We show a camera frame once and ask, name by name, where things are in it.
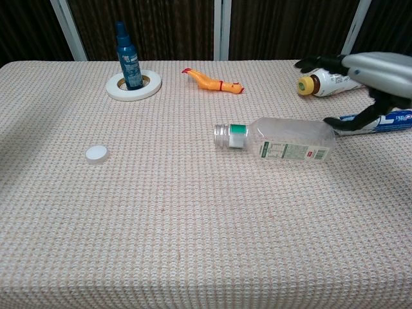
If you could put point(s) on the aluminium partition post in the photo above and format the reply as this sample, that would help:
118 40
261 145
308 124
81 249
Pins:
357 25
222 29
69 29

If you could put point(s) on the blue spray bottle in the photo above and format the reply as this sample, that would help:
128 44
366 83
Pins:
130 61

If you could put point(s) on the orange rubber chicken toy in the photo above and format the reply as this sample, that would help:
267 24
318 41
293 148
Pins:
212 83

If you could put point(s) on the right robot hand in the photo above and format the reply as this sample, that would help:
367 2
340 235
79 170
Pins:
383 72

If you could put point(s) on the white tape roll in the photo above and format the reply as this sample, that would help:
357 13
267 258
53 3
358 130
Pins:
151 87

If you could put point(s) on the blue white toothpaste tube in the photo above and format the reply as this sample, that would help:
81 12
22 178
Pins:
392 124

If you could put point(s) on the white bottle with yellow cap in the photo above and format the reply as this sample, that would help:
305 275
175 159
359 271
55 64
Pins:
328 85

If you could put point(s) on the beige woven tablecloth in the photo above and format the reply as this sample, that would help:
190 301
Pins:
193 225

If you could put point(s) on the dark brown partition panel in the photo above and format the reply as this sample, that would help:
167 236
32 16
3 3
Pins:
25 29
392 25
167 29
289 29

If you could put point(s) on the clear plastic bottle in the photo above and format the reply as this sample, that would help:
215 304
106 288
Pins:
289 138

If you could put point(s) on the white bottle cap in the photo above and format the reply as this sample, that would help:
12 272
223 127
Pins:
96 154

